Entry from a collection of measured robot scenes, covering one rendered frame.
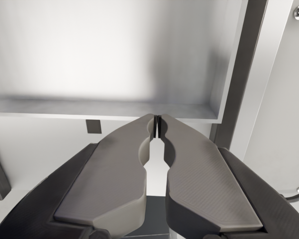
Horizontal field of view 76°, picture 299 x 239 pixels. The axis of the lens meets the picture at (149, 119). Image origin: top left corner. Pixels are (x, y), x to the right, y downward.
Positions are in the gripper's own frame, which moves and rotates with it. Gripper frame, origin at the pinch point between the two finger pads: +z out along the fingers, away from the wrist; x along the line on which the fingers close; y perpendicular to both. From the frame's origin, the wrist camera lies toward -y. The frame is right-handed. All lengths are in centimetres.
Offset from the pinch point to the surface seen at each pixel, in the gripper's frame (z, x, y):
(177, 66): 7.4, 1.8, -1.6
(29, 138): 7.6, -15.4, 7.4
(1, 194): 5.9, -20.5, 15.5
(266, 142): 96, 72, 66
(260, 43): 7.6, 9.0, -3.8
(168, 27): 7.4, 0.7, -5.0
